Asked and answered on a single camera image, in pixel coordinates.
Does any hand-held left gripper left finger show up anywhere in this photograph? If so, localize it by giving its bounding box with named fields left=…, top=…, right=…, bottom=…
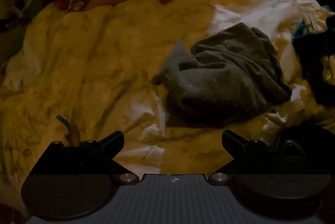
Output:
left=33, top=131, right=139, bottom=186

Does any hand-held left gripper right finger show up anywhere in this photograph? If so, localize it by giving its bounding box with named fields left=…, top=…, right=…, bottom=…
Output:
left=209, top=130, right=329, bottom=186

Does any grey dotted small shirt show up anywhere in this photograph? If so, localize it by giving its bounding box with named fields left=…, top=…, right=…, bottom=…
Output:
left=152, top=22, right=293, bottom=129

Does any dark clothes pile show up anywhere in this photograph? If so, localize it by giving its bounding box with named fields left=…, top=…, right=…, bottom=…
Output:
left=0, top=0, right=62, bottom=31

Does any blue and white cloth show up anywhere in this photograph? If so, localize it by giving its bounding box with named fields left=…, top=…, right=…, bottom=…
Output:
left=292, top=5, right=335, bottom=40

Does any floral bed sheet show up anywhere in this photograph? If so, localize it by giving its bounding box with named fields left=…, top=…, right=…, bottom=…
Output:
left=0, top=0, right=335, bottom=177

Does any green and yellow strap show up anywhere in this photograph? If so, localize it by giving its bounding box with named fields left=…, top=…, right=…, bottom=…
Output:
left=56, top=115, right=80, bottom=147

